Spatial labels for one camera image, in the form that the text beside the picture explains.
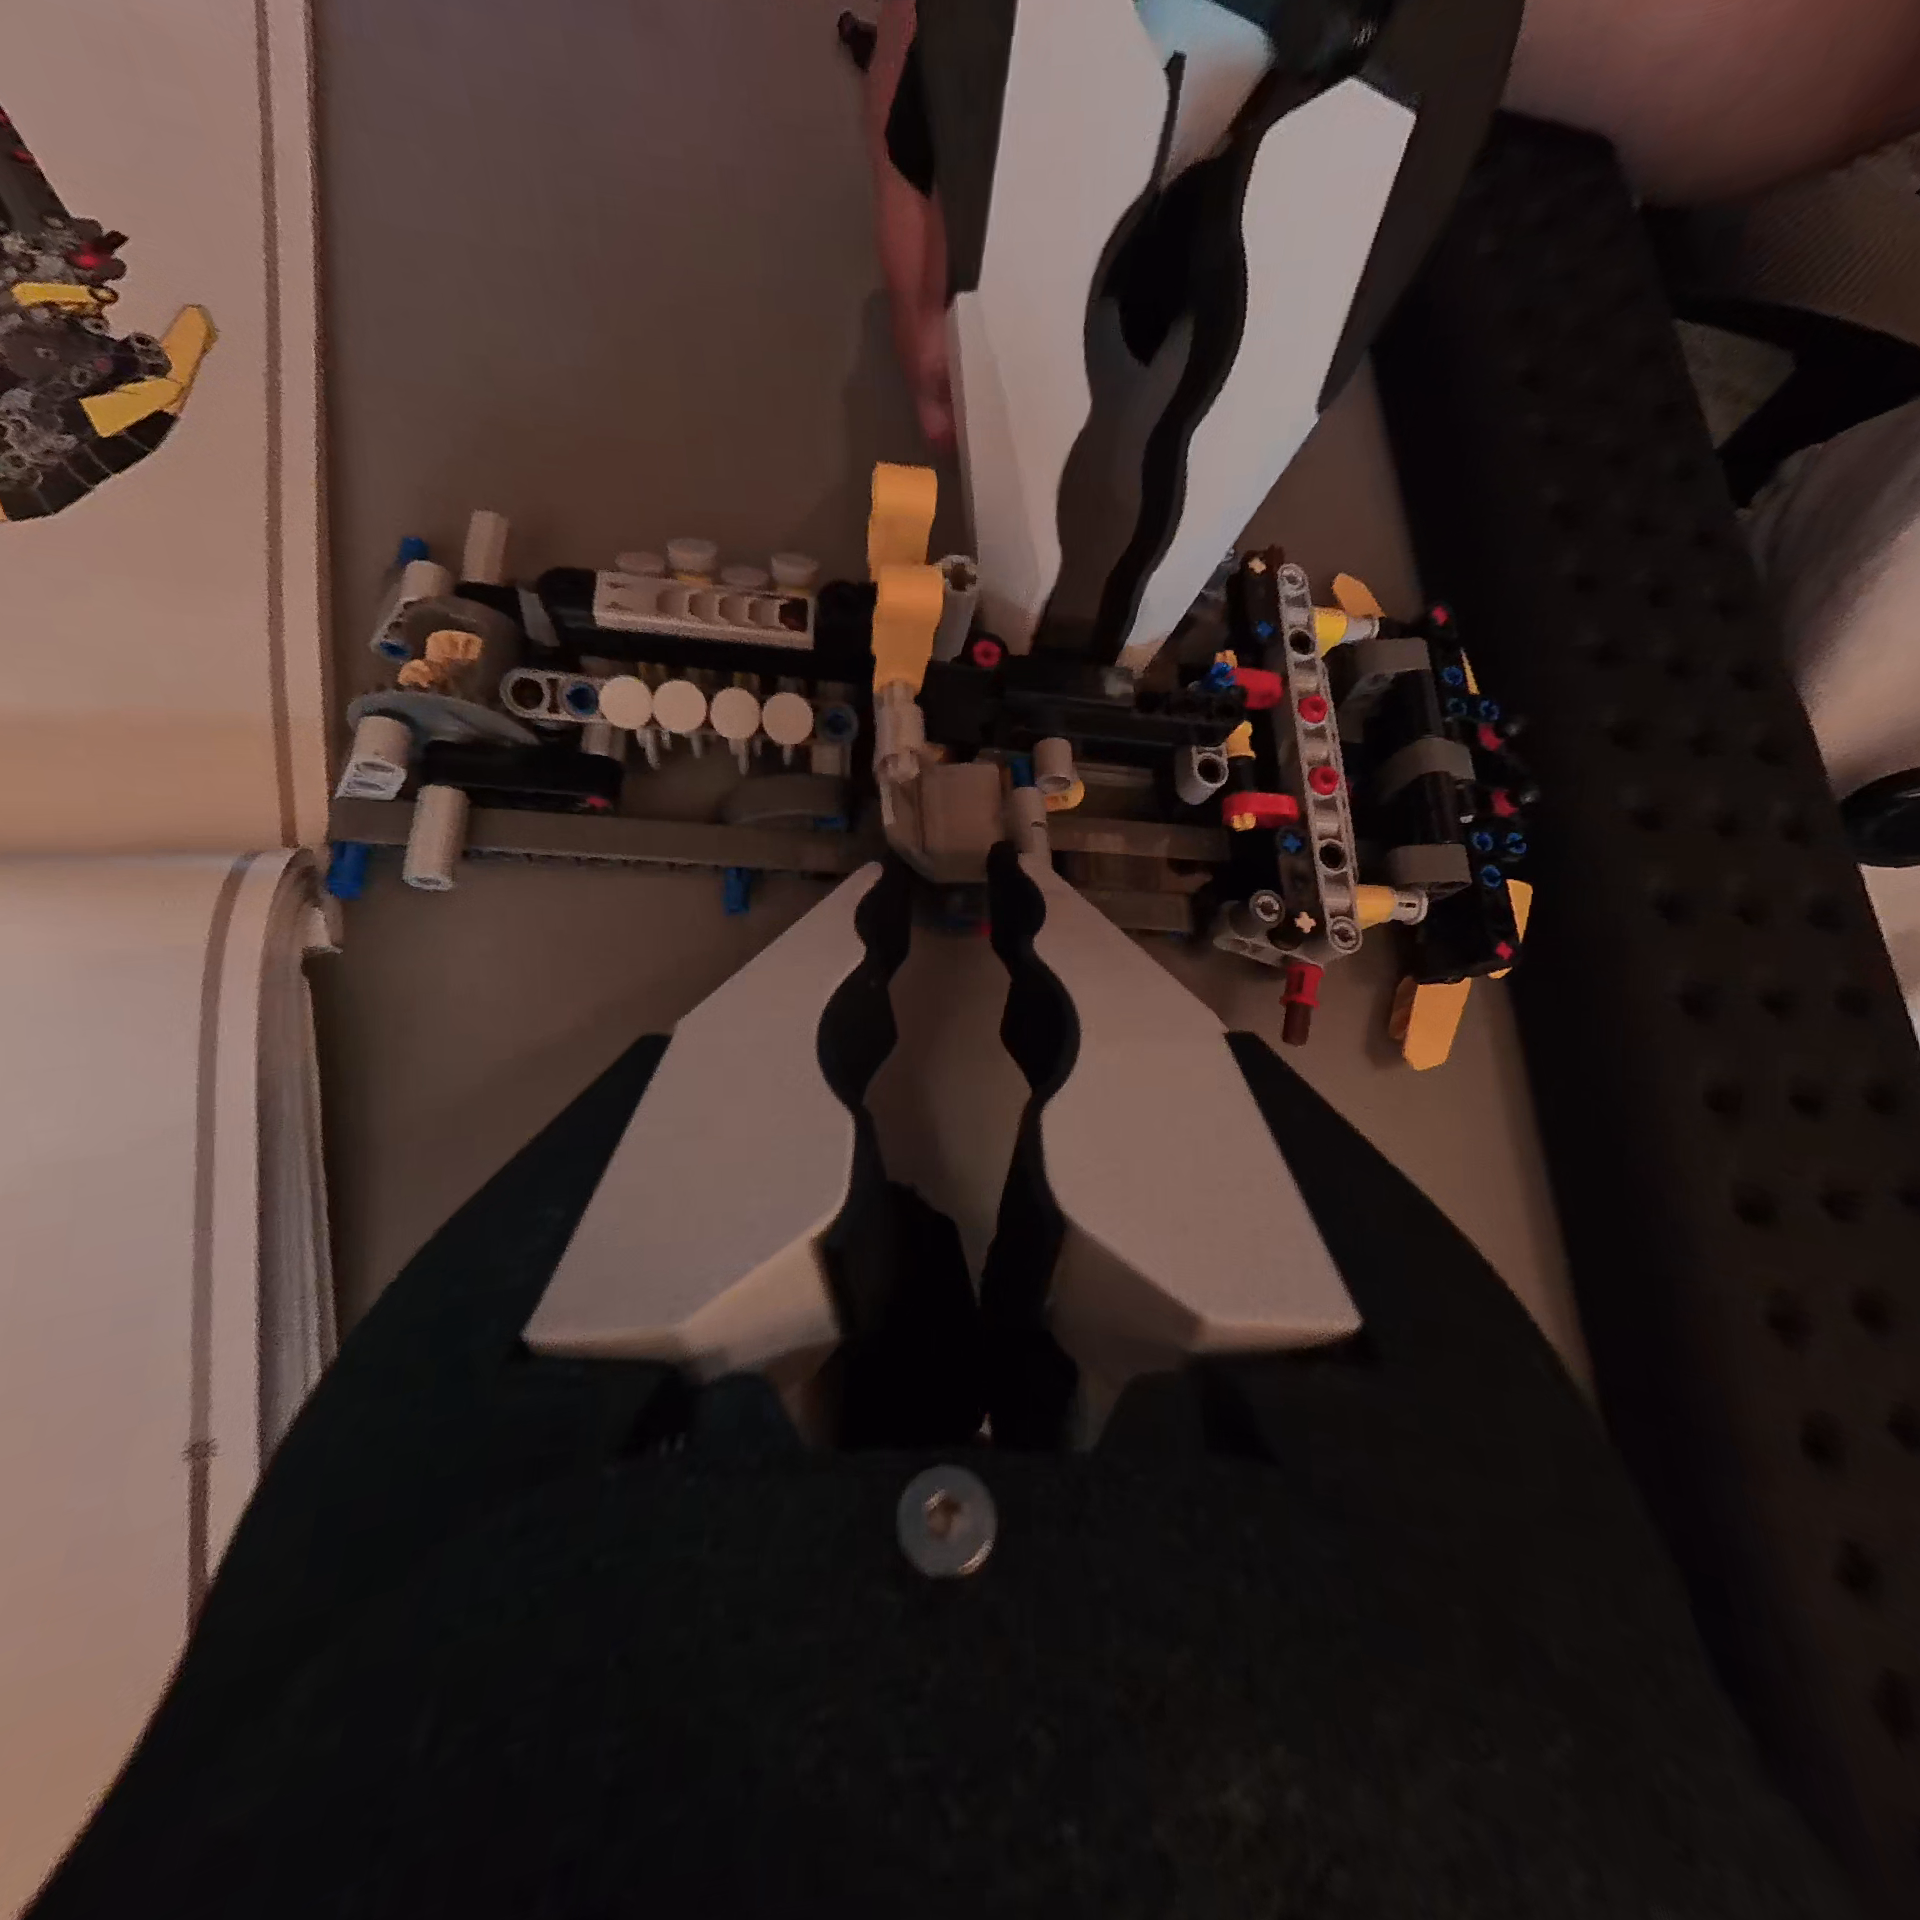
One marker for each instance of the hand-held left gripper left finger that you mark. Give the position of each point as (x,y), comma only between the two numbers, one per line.
(706,1184)

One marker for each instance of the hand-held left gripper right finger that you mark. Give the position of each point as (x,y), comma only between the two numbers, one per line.
(1186,1184)

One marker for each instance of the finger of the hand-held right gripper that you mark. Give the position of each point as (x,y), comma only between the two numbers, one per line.
(1036,300)
(1320,240)

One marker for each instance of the black yellow lego vehicle model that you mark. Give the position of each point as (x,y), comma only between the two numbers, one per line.
(706,599)

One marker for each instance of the person's right forearm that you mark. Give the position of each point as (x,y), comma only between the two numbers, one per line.
(1725,91)

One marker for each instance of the open lego instruction booklet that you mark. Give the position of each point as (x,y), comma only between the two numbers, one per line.
(119,1049)

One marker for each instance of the person's right hand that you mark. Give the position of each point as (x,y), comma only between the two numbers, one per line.
(926,376)

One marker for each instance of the black perforated pad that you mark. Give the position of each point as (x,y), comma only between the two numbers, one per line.
(1725,1049)

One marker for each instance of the white printed shirt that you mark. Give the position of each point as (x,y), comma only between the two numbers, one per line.
(1846,599)

